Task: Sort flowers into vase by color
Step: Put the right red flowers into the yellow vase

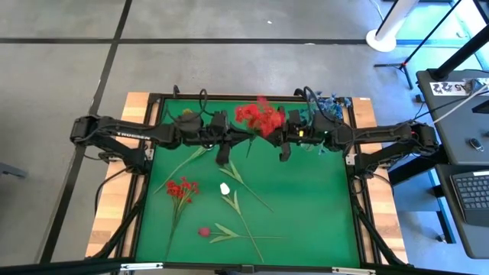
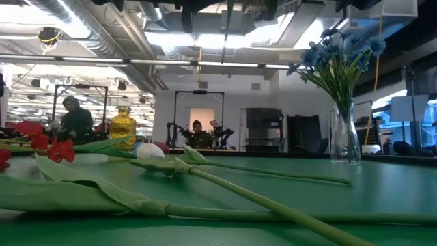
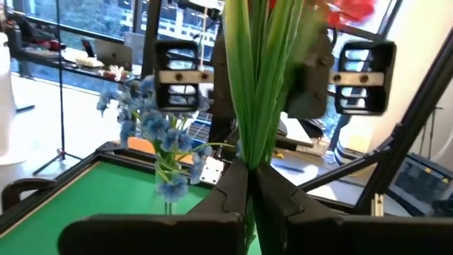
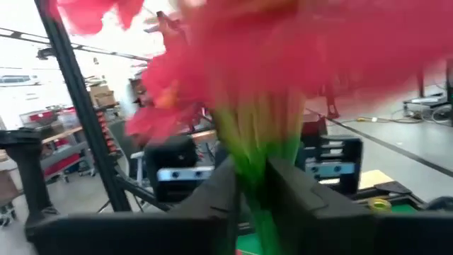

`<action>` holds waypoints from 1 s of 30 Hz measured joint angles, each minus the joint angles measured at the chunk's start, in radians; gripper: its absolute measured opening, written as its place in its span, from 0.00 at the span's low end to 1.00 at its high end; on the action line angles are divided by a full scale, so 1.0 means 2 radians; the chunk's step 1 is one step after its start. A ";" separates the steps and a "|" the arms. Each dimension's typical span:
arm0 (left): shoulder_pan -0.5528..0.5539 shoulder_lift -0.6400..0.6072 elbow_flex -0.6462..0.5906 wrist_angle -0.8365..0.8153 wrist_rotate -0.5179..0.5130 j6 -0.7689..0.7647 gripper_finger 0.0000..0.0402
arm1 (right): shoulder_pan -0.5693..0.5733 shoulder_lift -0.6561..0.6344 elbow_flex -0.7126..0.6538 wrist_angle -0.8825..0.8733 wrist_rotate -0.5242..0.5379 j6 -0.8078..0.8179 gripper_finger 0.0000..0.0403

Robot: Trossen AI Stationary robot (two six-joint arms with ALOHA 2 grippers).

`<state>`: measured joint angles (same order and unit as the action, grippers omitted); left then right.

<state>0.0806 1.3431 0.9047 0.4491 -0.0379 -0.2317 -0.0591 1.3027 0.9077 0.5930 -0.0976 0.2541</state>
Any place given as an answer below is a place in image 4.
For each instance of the brown cardboard box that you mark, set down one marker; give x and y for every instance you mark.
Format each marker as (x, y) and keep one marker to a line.
(102, 95)

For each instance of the yellow glass vase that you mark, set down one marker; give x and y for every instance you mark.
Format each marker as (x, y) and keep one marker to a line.
(371, 205)

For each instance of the black aluminium gantry frame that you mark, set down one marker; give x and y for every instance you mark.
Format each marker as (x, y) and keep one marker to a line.
(81, 106)

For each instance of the red artificial flower bunch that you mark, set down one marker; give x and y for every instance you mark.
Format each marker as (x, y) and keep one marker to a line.
(255, 71)

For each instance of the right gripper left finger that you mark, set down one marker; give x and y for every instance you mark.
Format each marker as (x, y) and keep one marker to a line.
(177, 233)

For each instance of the black pedestal stand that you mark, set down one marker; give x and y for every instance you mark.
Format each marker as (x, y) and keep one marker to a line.
(28, 170)

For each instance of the grey shelf cart red bins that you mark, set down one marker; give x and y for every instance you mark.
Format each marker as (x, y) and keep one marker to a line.
(60, 156)

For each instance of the black table edge frame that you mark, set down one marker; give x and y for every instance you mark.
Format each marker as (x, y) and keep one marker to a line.
(407, 199)

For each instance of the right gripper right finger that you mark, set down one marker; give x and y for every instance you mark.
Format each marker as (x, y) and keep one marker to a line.
(336, 230)

